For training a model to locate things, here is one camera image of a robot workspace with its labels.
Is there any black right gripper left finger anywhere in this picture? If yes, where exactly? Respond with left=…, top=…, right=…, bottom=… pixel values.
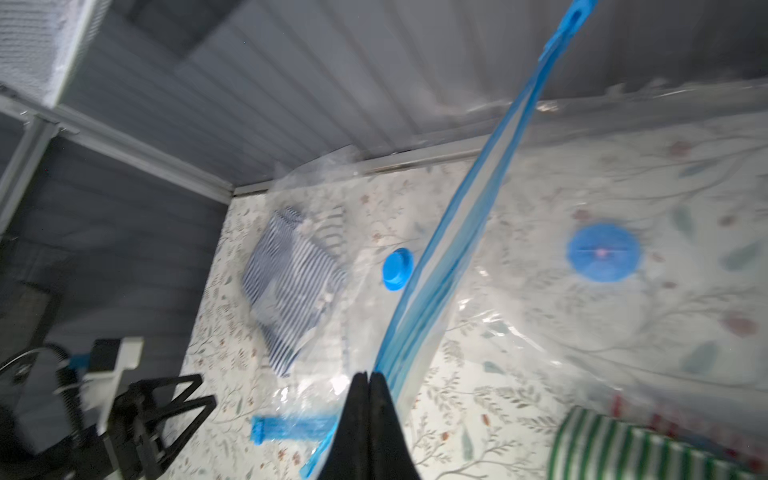
left=318, top=373, right=370, bottom=480

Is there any blue white striped garment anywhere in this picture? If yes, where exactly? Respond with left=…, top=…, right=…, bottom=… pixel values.
left=242, top=207, right=346, bottom=378

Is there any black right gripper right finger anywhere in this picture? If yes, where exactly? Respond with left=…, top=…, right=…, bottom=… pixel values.
left=369, top=372, right=420, bottom=480

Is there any green white striped garment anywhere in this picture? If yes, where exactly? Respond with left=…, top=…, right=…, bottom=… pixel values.
left=546, top=406, right=767, bottom=479

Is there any clear vacuum bag blue zipper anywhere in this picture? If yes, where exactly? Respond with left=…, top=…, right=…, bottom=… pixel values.
left=239, top=0, right=601, bottom=480

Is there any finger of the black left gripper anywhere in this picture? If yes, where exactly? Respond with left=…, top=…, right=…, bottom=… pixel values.
left=128, top=374, right=217, bottom=474

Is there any white wire wall basket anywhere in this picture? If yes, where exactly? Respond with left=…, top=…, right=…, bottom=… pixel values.
left=1, top=0, right=111, bottom=108

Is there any blue round valve cap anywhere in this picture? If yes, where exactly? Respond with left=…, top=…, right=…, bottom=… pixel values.
left=566, top=223, right=643, bottom=283

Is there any blue valve cap on bag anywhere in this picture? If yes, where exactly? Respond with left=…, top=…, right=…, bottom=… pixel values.
left=381, top=248, right=414, bottom=292

